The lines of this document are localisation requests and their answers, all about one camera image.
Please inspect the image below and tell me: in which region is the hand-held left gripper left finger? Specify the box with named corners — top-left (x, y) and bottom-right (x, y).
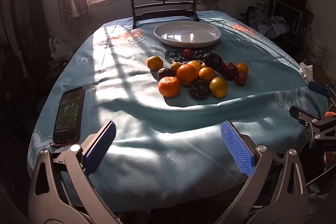
top-left (28, 120), bottom-right (122, 224)

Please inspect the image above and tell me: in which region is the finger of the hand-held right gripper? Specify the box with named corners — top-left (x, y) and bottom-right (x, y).
top-left (289, 105), bottom-right (320, 126)
top-left (308, 81), bottom-right (336, 107)

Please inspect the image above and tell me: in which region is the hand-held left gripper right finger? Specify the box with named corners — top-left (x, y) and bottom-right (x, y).
top-left (220, 120), bottom-right (309, 224)

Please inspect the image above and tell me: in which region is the yellow-green citrus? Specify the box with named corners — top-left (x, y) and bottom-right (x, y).
top-left (209, 77), bottom-right (228, 98)

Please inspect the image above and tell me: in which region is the small red tomato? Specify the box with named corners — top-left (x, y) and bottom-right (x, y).
top-left (235, 72), bottom-right (248, 86)

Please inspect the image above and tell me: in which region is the wrinkled dark passion fruit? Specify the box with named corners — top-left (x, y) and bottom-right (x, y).
top-left (157, 68), bottom-right (176, 81)
top-left (189, 80), bottom-right (210, 101)

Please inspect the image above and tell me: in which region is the small orange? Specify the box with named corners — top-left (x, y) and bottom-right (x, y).
top-left (146, 55), bottom-right (164, 70)
top-left (236, 63), bottom-right (249, 75)
top-left (198, 67), bottom-right (216, 84)

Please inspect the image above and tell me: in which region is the large orange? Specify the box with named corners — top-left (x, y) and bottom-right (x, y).
top-left (176, 63), bottom-right (198, 86)

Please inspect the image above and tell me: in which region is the smooth dark purple fruit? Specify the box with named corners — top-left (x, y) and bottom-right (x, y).
top-left (204, 53), bottom-right (223, 71)

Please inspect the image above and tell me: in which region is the dimpled tangerine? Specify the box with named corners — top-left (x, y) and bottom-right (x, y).
top-left (158, 76), bottom-right (181, 98)

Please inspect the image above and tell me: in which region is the white oval plate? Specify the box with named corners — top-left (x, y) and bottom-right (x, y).
top-left (154, 21), bottom-right (222, 48)

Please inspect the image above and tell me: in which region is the person's right hand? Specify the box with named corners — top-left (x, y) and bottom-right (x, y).
top-left (324, 111), bottom-right (336, 166)

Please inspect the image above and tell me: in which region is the crumpled white tissue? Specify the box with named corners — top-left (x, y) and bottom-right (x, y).
top-left (299, 63), bottom-right (314, 83)

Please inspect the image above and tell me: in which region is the white bucket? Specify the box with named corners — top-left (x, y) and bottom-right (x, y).
top-left (306, 38), bottom-right (328, 67)

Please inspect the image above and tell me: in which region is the black smartphone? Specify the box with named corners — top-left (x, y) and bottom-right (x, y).
top-left (52, 87), bottom-right (86, 147)

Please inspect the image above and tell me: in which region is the light blue printed tablecloth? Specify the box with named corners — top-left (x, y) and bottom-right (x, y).
top-left (28, 10), bottom-right (315, 214)

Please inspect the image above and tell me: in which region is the red tomato with stem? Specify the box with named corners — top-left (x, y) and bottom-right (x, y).
top-left (222, 62), bottom-right (238, 81)

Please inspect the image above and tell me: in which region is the pile of dark clothes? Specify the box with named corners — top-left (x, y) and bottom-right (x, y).
top-left (238, 6), bottom-right (298, 39)

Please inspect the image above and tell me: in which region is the pale yellow orange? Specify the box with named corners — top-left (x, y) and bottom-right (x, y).
top-left (188, 60), bottom-right (202, 72)

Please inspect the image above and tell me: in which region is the white plastic bag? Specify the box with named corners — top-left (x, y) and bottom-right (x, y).
top-left (49, 38), bottom-right (74, 62)

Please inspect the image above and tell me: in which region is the black cable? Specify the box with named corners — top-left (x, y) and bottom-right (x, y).
top-left (306, 168), bottom-right (336, 186)

